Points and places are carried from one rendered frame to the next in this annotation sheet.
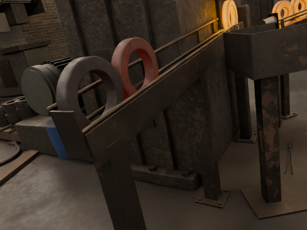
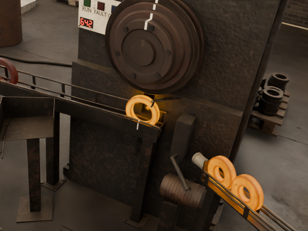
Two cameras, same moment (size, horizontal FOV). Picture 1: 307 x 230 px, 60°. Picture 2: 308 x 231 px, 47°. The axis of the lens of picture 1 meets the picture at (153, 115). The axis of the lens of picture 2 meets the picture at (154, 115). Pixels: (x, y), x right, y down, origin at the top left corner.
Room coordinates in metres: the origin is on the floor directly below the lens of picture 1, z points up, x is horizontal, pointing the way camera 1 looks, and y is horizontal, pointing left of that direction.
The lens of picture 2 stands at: (1.07, -2.02, 1.68)
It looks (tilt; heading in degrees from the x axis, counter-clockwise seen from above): 31 degrees down; 72
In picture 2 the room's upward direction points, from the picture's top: 10 degrees clockwise
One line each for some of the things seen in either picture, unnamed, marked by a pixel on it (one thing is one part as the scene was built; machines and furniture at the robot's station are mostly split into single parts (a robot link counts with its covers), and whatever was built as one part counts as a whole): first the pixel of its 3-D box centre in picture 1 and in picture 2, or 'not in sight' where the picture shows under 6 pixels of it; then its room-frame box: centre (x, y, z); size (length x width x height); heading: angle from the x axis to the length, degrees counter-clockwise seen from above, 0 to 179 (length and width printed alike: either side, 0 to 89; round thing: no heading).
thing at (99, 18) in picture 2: not in sight; (101, 15); (1.27, -0.22, 1.15); 0.26 x 0.02 x 0.18; 145
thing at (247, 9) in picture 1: (240, 27); (182, 137); (1.68, -0.63, 0.68); 0.11 x 0.08 x 0.24; 55
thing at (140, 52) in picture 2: not in sight; (144, 51); (1.43, -0.59, 1.12); 0.28 x 0.06 x 0.28; 145
